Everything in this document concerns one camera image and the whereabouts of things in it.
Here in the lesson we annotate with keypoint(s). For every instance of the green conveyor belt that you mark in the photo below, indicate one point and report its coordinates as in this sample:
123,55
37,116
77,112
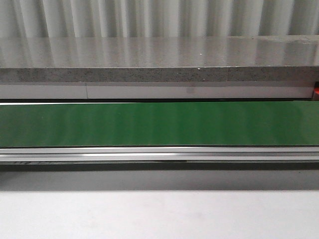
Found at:
239,135

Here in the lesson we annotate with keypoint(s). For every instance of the grey speckled stone counter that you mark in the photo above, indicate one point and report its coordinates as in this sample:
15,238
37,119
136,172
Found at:
196,68

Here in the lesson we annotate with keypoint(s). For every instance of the red plastic tray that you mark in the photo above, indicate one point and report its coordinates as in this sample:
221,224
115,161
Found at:
315,96

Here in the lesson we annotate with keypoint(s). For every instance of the white corrugated curtain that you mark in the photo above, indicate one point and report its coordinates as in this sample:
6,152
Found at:
157,18

